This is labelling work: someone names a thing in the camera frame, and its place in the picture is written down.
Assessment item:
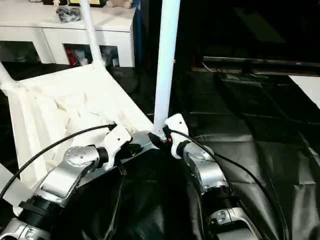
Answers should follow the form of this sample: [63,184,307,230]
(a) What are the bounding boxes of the white plastic table top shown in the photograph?
[0,62,163,217]

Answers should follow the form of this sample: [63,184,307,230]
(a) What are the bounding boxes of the black table mat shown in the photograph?
[0,59,320,240]

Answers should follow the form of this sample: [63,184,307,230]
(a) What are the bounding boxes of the red item in cabinet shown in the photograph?
[66,47,78,66]

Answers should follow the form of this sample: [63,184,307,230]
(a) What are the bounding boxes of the black rod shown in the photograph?
[202,56,320,70]

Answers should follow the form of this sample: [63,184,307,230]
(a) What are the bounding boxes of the white glass-door cabinet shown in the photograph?
[0,0,137,68]

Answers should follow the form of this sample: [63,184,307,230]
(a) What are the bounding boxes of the black bundle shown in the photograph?
[56,6,83,24]

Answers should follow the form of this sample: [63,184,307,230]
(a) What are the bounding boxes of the white board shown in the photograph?
[287,74,320,111]

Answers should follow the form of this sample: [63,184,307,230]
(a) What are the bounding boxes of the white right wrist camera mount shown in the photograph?
[162,112,190,160]

